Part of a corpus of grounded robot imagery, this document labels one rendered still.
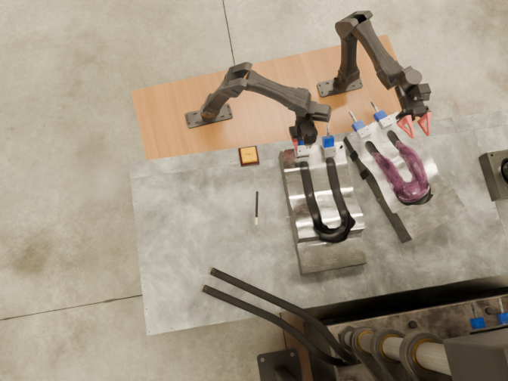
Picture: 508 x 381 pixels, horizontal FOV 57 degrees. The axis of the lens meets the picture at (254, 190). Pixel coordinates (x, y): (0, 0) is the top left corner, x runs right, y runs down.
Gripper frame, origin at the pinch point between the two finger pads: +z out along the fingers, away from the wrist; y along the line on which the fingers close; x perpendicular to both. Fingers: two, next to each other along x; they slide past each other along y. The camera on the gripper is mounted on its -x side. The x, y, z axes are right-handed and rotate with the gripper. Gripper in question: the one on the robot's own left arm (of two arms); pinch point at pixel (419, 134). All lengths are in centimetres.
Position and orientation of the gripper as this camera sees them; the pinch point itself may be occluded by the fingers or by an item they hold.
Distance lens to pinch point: 174.0
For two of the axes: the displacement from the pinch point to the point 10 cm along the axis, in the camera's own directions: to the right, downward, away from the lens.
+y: 9.5, -1.7, 2.7
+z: 2.4, 9.4, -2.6
